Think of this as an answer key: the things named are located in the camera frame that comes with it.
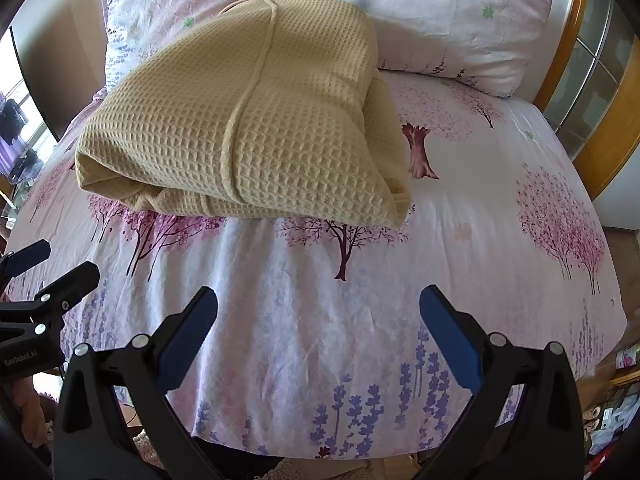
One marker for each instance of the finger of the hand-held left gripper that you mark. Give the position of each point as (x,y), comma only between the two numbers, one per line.
(25,259)
(75,282)

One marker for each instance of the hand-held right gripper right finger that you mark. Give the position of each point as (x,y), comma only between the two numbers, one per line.
(450,335)

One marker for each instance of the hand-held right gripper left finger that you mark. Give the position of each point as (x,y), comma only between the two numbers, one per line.
(190,342)

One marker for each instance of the cream waffle-knit garment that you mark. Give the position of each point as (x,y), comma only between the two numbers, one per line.
(200,135)

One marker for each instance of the person's left hand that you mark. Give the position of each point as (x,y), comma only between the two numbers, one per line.
(27,410)

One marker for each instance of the pink floral bed quilt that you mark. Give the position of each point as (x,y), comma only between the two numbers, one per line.
(350,335)

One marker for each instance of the window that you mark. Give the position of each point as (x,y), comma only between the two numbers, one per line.
(35,125)

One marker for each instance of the fluffy slippers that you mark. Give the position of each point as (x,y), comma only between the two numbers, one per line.
(594,416)

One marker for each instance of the wooden headboard with glass panels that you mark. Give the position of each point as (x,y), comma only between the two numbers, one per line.
(600,160)

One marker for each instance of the floral pink pillow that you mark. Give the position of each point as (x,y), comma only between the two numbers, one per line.
(150,0)
(425,25)

